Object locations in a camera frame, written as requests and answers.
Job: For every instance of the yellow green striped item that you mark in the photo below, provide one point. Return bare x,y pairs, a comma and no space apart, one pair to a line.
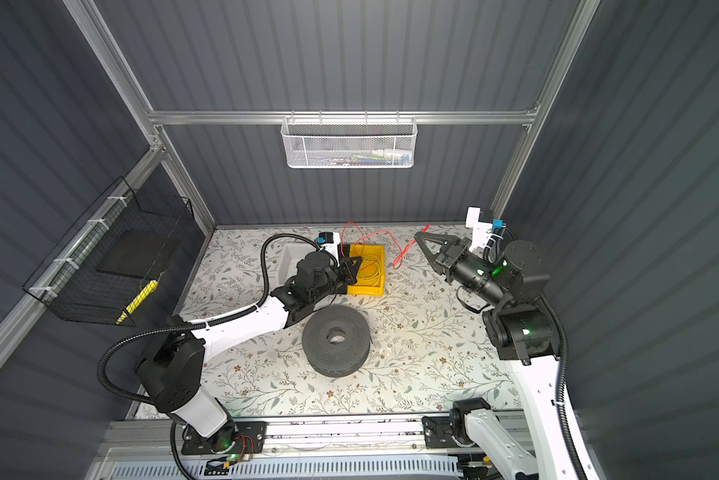
149,288

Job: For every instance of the grey perforated spool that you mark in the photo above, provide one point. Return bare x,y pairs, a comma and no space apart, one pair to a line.
336,341

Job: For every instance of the items in white basket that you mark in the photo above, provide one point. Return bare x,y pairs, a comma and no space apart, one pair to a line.
376,158

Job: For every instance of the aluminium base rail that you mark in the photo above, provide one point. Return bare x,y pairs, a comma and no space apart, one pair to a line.
372,445

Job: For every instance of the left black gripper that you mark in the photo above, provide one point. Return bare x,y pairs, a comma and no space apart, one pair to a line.
349,272

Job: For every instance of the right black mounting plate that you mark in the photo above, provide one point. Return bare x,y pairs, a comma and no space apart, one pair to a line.
439,433

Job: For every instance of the black mounting plate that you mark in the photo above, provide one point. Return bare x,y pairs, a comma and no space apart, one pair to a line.
439,433
235,438

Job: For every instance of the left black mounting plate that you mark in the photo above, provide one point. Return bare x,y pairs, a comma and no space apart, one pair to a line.
235,438

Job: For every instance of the black wire basket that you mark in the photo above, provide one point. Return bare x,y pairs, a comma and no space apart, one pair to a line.
67,283

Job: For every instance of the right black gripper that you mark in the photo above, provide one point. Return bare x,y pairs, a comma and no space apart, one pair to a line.
452,251

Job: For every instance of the white wire mesh basket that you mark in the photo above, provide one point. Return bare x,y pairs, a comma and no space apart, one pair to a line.
305,141

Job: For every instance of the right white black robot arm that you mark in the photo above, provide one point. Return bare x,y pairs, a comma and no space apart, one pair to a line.
533,350

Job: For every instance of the black flat pad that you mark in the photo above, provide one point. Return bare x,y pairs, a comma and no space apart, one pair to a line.
132,254

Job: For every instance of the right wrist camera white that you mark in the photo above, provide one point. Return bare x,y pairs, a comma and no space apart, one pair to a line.
483,225

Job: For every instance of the yellow plastic bin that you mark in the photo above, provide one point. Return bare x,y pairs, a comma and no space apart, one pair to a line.
371,275

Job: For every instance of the white plastic bin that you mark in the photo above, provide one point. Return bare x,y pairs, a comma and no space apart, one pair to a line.
292,253

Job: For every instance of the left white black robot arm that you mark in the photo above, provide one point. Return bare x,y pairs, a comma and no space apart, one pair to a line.
171,365

